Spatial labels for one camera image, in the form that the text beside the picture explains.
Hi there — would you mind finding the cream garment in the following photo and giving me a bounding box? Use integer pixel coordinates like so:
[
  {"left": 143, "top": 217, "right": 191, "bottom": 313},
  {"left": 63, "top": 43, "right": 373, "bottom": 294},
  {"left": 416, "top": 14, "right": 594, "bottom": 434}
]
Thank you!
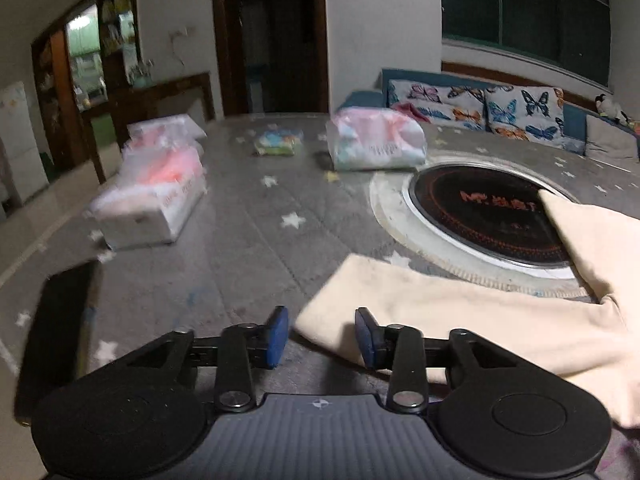
[{"left": 294, "top": 192, "right": 639, "bottom": 428}]

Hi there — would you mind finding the black smartphone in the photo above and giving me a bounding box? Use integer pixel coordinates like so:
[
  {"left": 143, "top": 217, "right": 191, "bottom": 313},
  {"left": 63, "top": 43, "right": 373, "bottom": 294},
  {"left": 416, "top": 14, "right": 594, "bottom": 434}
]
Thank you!
[{"left": 13, "top": 259, "right": 103, "bottom": 427}]

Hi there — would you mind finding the round black induction cooktop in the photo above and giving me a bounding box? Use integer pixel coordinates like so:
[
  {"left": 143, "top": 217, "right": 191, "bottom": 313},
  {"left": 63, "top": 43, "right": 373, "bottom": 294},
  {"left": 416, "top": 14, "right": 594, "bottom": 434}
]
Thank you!
[{"left": 369, "top": 155, "right": 589, "bottom": 299}]

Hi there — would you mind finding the white tissue box front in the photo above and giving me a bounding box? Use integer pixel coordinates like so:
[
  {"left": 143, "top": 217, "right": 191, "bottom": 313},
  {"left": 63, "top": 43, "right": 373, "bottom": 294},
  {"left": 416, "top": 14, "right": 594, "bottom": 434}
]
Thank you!
[{"left": 90, "top": 145, "right": 206, "bottom": 250}]

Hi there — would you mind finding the white refrigerator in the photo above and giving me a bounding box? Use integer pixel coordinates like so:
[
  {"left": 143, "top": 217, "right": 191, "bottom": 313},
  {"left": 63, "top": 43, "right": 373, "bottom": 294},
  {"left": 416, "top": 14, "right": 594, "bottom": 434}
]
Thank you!
[{"left": 1, "top": 81, "right": 49, "bottom": 206}]

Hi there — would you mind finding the pink tissue pack rear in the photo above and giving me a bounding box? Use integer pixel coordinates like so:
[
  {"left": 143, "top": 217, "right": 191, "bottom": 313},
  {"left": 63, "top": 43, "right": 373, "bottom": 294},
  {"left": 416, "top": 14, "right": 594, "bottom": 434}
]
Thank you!
[{"left": 125, "top": 114, "right": 206, "bottom": 151}]

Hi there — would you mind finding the dark wooden side table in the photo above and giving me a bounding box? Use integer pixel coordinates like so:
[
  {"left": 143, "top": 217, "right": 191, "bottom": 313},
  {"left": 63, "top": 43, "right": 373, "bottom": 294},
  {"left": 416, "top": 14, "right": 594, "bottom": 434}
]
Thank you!
[{"left": 80, "top": 73, "right": 216, "bottom": 184}]

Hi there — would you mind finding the grey plain cushion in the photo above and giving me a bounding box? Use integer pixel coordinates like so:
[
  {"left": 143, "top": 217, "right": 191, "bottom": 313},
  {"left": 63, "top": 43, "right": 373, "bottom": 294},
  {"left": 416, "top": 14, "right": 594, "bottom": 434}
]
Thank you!
[{"left": 585, "top": 115, "right": 639, "bottom": 164}]

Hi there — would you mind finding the blue corner sofa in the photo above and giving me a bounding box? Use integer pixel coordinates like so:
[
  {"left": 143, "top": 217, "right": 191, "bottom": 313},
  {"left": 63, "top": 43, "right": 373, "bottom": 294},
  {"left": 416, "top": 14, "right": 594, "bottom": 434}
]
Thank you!
[{"left": 342, "top": 68, "right": 639, "bottom": 165}]

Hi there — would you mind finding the right butterfly pillow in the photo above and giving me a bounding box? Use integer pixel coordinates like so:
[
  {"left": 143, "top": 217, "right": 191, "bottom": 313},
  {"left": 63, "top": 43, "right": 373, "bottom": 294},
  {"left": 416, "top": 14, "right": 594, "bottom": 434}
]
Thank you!
[{"left": 484, "top": 86, "right": 564, "bottom": 148}]

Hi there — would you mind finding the butterfly pillow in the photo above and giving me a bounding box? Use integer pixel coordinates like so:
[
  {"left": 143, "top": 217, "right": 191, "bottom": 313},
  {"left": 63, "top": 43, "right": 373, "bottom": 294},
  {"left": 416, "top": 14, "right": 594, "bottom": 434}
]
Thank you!
[
  {"left": 388, "top": 79, "right": 486, "bottom": 131},
  {"left": 484, "top": 86, "right": 564, "bottom": 148}
]

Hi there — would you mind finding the small colourful tissue packet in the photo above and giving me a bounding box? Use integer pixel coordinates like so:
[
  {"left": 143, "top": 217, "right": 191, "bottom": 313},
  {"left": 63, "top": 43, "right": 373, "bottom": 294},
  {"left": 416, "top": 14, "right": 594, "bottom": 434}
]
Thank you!
[{"left": 254, "top": 129, "right": 304, "bottom": 156}]

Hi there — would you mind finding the pink white tissue pack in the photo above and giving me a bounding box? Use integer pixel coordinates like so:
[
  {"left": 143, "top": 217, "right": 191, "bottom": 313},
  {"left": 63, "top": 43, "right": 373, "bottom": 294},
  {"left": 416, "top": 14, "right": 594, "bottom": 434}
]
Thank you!
[{"left": 326, "top": 107, "right": 426, "bottom": 171}]

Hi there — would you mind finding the left butterfly pillow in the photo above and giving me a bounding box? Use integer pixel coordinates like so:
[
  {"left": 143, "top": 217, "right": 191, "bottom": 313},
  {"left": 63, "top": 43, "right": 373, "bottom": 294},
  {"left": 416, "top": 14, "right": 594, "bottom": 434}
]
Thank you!
[{"left": 388, "top": 79, "right": 486, "bottom": 131}]

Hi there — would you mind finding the black white plush toy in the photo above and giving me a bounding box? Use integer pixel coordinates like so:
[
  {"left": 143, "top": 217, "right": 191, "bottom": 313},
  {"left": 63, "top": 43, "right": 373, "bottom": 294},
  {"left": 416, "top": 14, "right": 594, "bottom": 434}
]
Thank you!
[{"left": 594, "top": 93, "right": 634, "bottom": 128}]

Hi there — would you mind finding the dark green framed window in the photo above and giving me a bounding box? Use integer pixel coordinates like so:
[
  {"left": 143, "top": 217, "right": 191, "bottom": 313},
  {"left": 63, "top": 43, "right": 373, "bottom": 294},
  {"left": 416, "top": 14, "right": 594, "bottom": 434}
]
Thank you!
[{"left": 442, "top": 0, "right": 611, "bottom": 86}]

